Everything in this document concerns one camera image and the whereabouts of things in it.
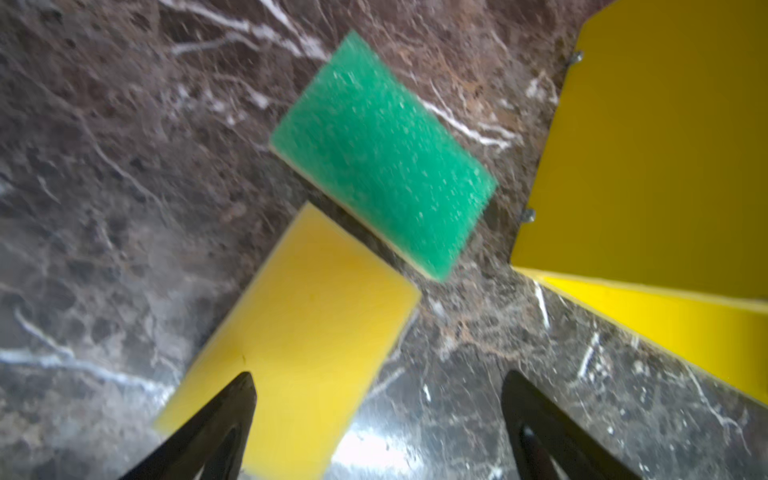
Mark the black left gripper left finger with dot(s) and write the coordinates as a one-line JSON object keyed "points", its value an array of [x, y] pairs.
{"points": [[211, 444]]}

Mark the bright green sponge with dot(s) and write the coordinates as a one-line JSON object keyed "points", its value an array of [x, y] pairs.
{"points": [[362, 138]]}

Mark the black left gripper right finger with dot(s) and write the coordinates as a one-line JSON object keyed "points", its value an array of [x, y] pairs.
{"points": [[544, 439]]}

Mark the yellow pink blue shelf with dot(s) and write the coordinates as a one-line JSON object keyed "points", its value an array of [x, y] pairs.
{"points": [[650, 199]]}

